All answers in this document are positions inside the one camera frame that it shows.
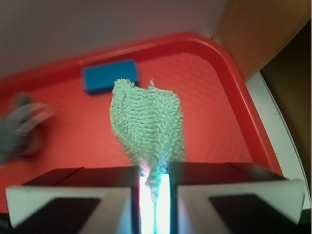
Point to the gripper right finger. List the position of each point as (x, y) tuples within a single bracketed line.
[(234, 198)]

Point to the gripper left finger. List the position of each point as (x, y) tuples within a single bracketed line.
[(77, 201)]

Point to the grey plush bunny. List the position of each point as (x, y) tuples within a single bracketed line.
[(20, 135)]

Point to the cardboard panel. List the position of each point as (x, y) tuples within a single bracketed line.
[(254, 31)]

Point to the light blue cloth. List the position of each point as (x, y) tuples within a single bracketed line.
[(149, 125)]

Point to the red plastic tray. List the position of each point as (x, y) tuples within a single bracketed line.
[(220, 121)]

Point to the blue rectangular block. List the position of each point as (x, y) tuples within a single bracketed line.
[(101, 78)]

